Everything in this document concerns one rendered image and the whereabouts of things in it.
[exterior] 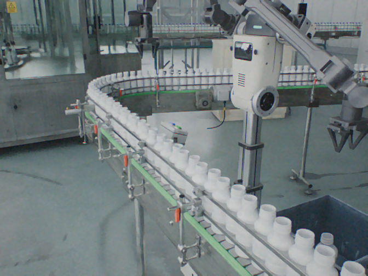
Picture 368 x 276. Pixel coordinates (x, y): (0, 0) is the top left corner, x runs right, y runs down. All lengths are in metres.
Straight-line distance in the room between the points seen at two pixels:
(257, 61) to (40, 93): 3.13
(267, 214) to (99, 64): 5.78
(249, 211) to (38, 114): 3.76
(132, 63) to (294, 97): 4.00
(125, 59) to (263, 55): 5.03
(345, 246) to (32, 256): 2.06
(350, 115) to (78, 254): 2.11
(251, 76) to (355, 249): 0.87
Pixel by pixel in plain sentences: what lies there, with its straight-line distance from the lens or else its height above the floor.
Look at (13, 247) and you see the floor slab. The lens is 2.94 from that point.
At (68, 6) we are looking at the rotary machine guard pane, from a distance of 4.41.
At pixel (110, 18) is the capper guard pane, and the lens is 6.50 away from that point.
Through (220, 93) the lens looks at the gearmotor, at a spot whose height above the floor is 1.00.
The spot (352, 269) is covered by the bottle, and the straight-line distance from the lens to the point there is 0.78.
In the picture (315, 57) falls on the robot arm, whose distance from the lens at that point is 1.09.
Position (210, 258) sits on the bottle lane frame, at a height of 0.93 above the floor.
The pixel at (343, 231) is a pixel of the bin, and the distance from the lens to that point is 1.48.
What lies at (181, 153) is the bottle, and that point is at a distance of 1.20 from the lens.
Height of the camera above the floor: 1.61
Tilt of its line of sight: 20 degrees down
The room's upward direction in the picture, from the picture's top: straight up
